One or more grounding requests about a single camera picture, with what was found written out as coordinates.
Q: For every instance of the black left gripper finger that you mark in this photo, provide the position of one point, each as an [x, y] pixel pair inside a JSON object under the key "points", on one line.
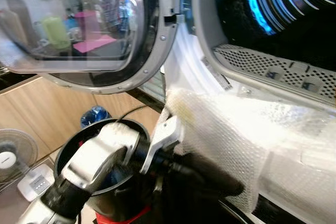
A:
{"points": [[218, 189], [220, 177]]}

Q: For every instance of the white bubble wrap sheet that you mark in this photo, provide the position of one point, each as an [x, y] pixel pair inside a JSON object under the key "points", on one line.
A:
{"points": [[252, 140]]}

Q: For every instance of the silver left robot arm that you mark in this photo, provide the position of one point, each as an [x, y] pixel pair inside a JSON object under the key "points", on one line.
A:
{"points": [[100, 156]]}

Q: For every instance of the white washing machine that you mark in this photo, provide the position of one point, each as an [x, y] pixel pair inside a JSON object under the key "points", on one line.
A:
{"points": [[185, 61]]}

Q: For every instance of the red plastic base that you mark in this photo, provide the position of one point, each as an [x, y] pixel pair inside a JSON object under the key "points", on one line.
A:
{"points": [[125, 217]]}

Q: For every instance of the black round bucket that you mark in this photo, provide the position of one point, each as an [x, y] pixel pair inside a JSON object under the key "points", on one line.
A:
{"points": [[68, 148]]}

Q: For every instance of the grey perforated filter grille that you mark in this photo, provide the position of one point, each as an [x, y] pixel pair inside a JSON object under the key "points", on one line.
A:
{"points": [[273, 70]]}

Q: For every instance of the round glass washer door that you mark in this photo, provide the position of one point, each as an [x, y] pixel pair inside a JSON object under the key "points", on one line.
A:
{"points": [[153, 51]]}

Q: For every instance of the black door hinge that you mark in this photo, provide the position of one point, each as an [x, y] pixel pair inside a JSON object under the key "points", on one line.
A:
{"points": [[169, 19]]}

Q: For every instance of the light wooden cabinet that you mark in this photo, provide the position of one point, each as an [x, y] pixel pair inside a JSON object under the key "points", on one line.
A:
{"points": [[31, 109]]}

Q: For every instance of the steel washer drum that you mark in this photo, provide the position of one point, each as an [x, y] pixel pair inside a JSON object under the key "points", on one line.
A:
{"points": [[294, 3]]}

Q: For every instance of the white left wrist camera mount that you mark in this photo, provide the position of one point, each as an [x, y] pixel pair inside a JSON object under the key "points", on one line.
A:
{"points": [[163, 135]]}

